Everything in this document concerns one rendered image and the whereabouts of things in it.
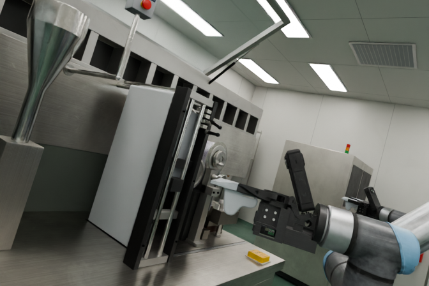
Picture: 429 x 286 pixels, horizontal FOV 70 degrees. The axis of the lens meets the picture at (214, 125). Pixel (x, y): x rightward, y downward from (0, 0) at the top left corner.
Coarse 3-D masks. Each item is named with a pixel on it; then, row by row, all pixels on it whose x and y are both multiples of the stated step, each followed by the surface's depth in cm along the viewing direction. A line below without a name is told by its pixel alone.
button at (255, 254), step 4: (248, 252) 126; (252, 252) 125; (256, 252) 127; (260, 252) 128; (248, 256) 125; (252, 256) 125; (256, 256) 124; (260, 256) 123; (264, 256) 125; (268, 256) 126; (260, 260) 122; (264, 260) 124; (268, 260) 127
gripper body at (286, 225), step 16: (272, 192) 54; (272, 208) 55; (288, 208) 53; (320, 208) 54; (256, 224) 53; (272, 224) 54; (288, 224) 55; (304, 224) 54; (320, 224) 52; (272, 240) 52; (288, 240) 54; (304, 240) 53
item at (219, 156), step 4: (216, 152) 127; (220, 152) 127; (224, 152) 130; (216, 156) 126; (220, 156) 129; (224, 156) 130; (212, 160) 127; (216, 160) 126; (220, 160) 128; (224, 160) 131; (212, 164) 127; (216, 164) 127
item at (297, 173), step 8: (288, 152) 57; (296, 152) 56; (288, 160) 57; (296, 160) 56; (304, 160) 57; (288, 168) 57; (296, 168) 56; (304, 168) 55; (296, 176) 55; (304, 176) 55; (296, 184) 55; (304, 184) 55; (296, 192) 55; (304, 192) 54; (296, 200) 58; (304, 200) 54; (312, 200) 54; (304, 208) 54; (312, 208) 54
